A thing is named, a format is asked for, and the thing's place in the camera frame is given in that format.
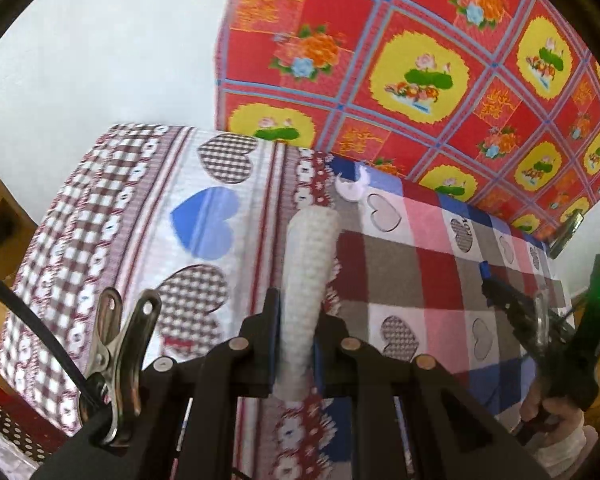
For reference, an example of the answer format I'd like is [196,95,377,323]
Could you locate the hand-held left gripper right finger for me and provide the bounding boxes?
[311,305,553,480]

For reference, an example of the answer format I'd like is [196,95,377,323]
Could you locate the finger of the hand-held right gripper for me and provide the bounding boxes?
[479,260,551,361]

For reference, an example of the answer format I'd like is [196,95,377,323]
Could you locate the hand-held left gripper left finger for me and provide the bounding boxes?
[32,287,281,480]

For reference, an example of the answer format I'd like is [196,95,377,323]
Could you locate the dark red polka dot cloth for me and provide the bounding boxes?
[0,375,71,461]

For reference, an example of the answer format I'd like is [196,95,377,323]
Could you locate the white paper scrap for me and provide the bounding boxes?
[335,165,371,202]

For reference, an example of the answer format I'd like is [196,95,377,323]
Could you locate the red floral printed cloth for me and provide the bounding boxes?
[214,0,600,241]

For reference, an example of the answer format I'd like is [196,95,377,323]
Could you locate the person's right hand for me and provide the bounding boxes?
[519,382,586,436]

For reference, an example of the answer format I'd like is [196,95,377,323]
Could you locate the smartphone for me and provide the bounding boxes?
[547,210,586,261]

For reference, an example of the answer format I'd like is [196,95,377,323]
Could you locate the plaid heart bed blanket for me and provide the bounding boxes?
[0,122,578,480]

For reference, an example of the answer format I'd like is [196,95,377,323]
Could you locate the black cable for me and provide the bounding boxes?
[0,265,93,401]

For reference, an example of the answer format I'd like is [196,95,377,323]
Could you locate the wooden nightstand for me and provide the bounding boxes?
[0,147,38,266]

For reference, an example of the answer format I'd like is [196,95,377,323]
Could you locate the white knit glove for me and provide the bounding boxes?
[275,205,341,403]

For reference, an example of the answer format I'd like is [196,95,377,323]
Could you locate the metal spring clip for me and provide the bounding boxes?
[77,287,162,446]
[530,292,553,348]

